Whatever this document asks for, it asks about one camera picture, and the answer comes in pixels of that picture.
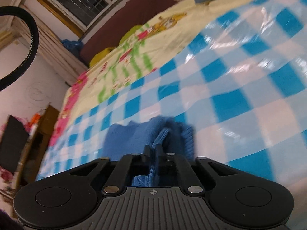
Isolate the floral bedsheet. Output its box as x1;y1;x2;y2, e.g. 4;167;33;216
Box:
49;0;255;146

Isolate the beige curtain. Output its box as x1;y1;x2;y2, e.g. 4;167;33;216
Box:
12;7;88;87

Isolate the blue white checkered plastic sheet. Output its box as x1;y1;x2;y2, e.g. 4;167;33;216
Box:
36;0;307;197

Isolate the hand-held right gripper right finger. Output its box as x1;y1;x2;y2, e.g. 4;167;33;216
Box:
156;145;237;195

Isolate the orange item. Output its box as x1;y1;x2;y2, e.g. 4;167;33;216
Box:
29;113;41;125

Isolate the dark red headboard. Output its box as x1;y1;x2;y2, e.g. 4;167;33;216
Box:
80;0;192;66

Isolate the wooden side cabinet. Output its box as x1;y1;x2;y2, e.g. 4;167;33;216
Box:
12;104;60;190

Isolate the black cable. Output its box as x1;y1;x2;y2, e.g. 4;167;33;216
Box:
0;6;39;91

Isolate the blue plastic bag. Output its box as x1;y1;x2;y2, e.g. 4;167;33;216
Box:
61;39;84;58

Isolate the green pillow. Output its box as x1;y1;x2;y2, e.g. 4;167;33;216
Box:
90;48;116;67
119;25;144;46

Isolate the blue striped knit sweater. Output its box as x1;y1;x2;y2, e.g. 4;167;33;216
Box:
103;116;195;188

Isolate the barred window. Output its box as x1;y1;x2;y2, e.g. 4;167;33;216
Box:
32;0;125;37

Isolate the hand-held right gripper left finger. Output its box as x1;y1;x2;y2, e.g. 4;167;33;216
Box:
69;145;151;195

